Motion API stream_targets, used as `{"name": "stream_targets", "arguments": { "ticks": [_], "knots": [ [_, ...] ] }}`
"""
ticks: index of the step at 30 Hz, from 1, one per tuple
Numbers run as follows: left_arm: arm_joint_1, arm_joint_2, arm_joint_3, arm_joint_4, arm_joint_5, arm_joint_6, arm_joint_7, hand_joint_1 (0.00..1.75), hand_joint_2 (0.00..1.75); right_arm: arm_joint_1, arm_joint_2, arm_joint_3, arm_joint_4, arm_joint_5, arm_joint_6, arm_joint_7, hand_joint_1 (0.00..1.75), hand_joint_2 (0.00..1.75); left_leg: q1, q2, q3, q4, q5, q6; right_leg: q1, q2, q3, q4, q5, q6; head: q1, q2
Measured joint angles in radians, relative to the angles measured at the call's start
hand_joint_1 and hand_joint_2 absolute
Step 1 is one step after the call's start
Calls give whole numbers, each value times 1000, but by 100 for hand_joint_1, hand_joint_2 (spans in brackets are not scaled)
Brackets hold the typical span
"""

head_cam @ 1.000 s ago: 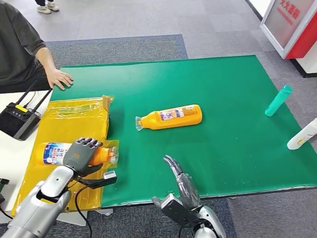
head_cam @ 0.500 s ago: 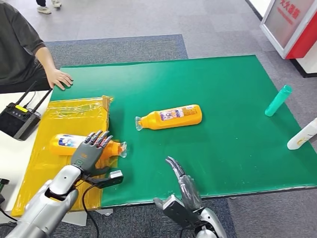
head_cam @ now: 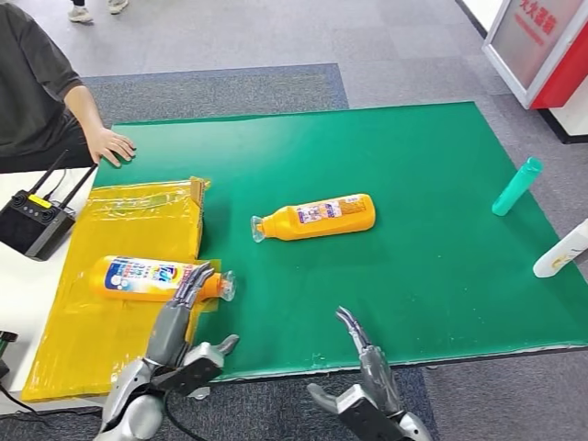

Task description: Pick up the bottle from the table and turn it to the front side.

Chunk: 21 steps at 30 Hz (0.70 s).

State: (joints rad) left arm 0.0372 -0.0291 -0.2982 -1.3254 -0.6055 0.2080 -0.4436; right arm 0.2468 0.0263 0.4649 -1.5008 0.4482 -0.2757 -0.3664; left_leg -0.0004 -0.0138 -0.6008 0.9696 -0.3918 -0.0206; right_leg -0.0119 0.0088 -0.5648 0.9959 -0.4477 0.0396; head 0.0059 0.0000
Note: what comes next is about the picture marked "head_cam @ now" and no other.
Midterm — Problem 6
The person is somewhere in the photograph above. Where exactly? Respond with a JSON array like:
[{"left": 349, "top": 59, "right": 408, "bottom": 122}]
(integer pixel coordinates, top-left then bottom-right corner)
[
  {"left": 67, "top": 0, "right": 131, "bottom": 24},
  {"left": 0, "top": 3, "right": 137, "bottom": 175}
]

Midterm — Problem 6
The yellow plastic-wrapped board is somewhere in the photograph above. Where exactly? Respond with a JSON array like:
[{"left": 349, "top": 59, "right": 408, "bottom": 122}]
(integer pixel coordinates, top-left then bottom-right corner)
[{"left": 20, "top": 176, "right": 221, "bottom": 403}]

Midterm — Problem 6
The black cable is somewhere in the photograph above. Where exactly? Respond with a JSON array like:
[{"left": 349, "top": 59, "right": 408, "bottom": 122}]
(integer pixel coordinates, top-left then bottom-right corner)
[
  {"left": 0, "top": 381, "right": 49, "bottom": 423},
  {"left": 163, "top": 392, "right": 203, "bottom": 441}
]

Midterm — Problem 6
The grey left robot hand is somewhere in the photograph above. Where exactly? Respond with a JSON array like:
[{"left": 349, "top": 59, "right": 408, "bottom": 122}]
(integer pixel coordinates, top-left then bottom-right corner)
[{"left": 144, "top": 261, "right": 240, "bottom": 372}]

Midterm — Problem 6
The red white extinguisher cabinet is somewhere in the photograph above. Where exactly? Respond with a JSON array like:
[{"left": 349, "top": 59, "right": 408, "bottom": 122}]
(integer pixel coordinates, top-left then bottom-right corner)
[{"left": 482, "top": 0, "right": 588, "bottom": 112}]

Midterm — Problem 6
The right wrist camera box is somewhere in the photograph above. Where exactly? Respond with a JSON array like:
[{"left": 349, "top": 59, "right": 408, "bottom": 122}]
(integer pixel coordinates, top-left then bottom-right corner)
[{"left": 337, "top": 384, "right": 405, "bottom": 441}]

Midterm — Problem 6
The teal plastic bottle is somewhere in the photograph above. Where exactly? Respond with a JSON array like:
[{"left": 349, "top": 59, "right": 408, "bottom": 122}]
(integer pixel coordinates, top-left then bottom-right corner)
[{"left": 490, "top": 156, "right": 543, "bottom": 218}]

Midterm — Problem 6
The white plastic bottle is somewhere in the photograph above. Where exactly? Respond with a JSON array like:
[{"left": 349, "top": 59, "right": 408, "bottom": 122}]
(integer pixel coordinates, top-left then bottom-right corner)
[{"left": 533, "top": 218, "right": 588, "bottom": 279}]

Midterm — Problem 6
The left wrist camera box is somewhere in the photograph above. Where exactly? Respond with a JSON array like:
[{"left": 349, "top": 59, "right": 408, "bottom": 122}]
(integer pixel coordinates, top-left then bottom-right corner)
[{"left": 151, "top": 342, "right": 226, "bottom": 398}]

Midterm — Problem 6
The green table mat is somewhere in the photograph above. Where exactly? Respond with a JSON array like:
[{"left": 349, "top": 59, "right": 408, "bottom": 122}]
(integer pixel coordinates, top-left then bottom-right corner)
[{"left": 91, "top": 100, "right": 588, "bottom": 381}]

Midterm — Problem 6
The black device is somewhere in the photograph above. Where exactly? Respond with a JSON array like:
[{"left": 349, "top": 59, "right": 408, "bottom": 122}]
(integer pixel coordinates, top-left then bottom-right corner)
[{"left": 0, "top": 330, "right": 20, "bottom": 379}]

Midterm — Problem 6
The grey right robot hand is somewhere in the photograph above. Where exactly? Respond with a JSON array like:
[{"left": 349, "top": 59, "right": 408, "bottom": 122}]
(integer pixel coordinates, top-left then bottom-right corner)
[{"left": 306, "top": 306, "right": 405, "bottom": 421}]

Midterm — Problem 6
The black controller with antennas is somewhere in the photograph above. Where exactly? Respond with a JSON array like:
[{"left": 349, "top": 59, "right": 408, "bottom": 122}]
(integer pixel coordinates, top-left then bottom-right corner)
[{"left": 0, "top": 149, "right": 100, "bottom": 262}]

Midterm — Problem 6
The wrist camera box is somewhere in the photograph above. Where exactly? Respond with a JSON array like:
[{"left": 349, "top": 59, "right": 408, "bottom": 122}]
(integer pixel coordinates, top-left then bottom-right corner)
[
  {"left": 337, "top": 384, "right": 405, "bottom": 441},
  {"left": 151, "top": 342, "right": 226, "bottom": 398}
]

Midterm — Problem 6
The orange detergent bottle clear cap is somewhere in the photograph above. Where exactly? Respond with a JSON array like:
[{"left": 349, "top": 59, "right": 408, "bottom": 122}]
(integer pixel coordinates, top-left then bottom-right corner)
[
  {"left": 250, "top": 193, "right": 377, "bottom": 244},
  {"left": 88, "top": 255, "right": 236, "bottom": 304}
]

